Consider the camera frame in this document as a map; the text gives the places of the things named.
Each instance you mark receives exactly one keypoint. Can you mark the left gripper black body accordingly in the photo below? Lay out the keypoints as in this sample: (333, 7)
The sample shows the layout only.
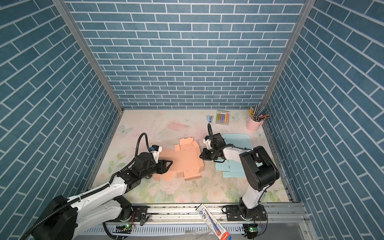
(153, 169)

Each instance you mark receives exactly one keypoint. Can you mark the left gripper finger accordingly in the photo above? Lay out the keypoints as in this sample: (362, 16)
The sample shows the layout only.
(165, 163)
(165, 168)

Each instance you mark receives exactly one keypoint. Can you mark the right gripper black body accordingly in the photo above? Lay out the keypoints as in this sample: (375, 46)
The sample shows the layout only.
(211, 154)

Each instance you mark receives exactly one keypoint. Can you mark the pink cardboard box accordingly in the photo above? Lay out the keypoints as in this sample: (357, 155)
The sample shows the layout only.
(187, 163)

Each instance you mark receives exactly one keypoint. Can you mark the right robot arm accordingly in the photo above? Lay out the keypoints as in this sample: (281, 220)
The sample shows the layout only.
(260, 171)

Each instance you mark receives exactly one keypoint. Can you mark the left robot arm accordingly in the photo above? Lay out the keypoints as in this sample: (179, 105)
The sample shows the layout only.
(65, 218)

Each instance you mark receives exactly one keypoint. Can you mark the light blue cardboard box blank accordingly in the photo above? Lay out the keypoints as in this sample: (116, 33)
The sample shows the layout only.
(234, 169)

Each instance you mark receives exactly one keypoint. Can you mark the toothpaste tube box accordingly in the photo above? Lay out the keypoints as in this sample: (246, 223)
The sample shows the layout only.
(213, 223)

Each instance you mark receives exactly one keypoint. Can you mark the coloured marker pack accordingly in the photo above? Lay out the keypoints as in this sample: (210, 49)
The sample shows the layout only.
(222, 117)

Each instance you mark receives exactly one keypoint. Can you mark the pink pencil cup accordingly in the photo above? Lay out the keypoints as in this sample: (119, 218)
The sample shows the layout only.
(253, 126)

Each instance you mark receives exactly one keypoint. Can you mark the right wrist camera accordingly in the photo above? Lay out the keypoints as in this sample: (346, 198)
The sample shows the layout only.
(207, 142)

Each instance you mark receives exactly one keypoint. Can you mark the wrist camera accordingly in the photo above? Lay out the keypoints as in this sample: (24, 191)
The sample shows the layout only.
(156, 150)
(207, 142)

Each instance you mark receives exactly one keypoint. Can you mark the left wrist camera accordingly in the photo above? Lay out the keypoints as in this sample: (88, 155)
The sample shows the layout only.
(156, 150)

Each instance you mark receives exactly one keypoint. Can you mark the aluminium mounting rail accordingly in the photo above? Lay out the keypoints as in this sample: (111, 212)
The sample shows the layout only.
(278, 221)

